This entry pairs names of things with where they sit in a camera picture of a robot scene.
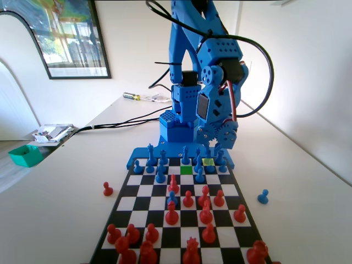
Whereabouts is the blue queen chess piece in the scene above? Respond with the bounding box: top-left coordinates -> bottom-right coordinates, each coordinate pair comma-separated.
181,146 -> 191,166

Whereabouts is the blue king chess piece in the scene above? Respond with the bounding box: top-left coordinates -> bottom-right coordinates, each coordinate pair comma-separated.
146,143 -> 156,167

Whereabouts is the red pawn chess piece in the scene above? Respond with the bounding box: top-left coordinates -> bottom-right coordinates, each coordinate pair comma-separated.
102,181 -> 114,197
233,203 -> 247,224
182,190 -> 195,208
125,223 -> 141,245
106,223 -> 122,245
145,223 -> 160,244
213,189 -> 226,208
201,222 -> 217,244

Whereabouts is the red queen chess piece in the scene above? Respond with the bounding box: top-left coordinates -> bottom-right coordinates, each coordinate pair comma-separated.
181,236 -> 201,264

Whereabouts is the black white chessboard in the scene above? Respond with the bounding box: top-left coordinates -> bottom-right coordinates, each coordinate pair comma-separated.
89,157 -> 273,264

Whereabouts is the white door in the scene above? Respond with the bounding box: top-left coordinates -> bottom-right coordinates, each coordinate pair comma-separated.
217,0 -> 241,38

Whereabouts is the paper pile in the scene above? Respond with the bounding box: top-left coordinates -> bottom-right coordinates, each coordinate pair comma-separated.
26,124 -> 80,148

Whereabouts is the black framed picture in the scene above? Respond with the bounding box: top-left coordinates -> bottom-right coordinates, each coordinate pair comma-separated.
0,0 -> 112,80

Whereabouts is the green plastic box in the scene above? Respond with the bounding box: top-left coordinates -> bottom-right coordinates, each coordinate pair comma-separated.
7,144 -> 45,168

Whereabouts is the white arched panel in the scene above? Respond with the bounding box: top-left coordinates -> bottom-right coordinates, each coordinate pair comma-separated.
0,10 -> 52,141

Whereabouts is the red white servo wire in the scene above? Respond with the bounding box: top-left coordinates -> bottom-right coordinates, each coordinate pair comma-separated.
218,62 -> 248,123

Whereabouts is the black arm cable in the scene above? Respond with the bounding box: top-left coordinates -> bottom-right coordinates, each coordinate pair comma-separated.
145,0 -> 276,119

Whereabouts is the blue arm base plate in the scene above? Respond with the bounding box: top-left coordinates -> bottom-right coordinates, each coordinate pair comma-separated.
125,136 -> 236,170

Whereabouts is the yellow handled screwdriver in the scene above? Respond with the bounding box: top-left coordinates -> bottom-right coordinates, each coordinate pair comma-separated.
122,91 -> 155,103

